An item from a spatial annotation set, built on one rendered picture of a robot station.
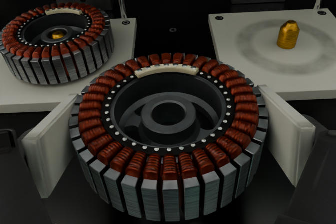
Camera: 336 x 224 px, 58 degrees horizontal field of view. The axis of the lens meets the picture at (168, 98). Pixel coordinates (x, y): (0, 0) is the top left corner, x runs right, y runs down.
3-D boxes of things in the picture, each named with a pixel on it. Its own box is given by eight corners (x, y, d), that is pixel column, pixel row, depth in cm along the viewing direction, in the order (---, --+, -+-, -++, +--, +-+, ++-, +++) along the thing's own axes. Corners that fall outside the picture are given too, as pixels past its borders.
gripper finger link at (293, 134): (299, 126, 13) (317, 125, 13) (255, 84, 19) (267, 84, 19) (293, 188, 13) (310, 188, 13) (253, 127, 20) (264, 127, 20)
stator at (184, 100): (284, 221, 15) (302, 177, 13) (63, 230, 15) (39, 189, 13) (239, 85, 24) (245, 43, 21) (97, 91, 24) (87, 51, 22)
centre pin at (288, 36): (298, 49, 32) (304, 26, 30) (279, 49, 32) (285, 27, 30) (292, 39, 34) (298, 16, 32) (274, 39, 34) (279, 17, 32)
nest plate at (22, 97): (128, 108, 29) (126, 98, 28) (-29, 114, 29) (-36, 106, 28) (137, 25, 39) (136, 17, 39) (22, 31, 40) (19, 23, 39)
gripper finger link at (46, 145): (49, 199, 14) (32, 200, 14) (86, 135, 20) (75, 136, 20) (37, 137, 13) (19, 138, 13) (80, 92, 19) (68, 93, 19)
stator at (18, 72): (102, 89, 29) (94, 57, 26) (-10, 87, 30) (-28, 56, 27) (123, 27, 37) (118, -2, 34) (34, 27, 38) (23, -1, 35)
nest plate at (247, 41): (388, 96, 28) (395, 86, 27) (226, 104, 28) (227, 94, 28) (325, 16, 39) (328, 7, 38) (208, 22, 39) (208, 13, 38)
